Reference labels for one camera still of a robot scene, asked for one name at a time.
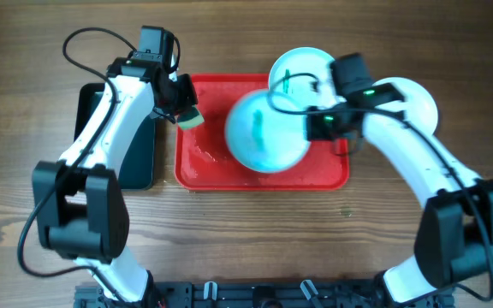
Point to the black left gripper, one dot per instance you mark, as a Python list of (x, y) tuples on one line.
[(187, 98)]

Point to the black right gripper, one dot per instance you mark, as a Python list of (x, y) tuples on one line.
[(314, 133)]

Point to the green yellow sponge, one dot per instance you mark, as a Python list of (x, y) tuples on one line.
[(190, 118)]

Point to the white plate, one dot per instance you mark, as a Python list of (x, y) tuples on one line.
[(419, 106)]

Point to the light blue plate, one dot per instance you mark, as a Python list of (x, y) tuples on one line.
[(263, 139), (305, 90)]

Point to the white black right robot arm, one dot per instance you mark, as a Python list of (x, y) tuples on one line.
[(454, 243)]

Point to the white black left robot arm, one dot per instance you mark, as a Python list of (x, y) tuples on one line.
[(79, 209)]

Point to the red plastic tray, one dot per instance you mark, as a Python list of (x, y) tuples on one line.
[(203, 161)]

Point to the black water tray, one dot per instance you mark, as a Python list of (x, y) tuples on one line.
[(138, 165)]

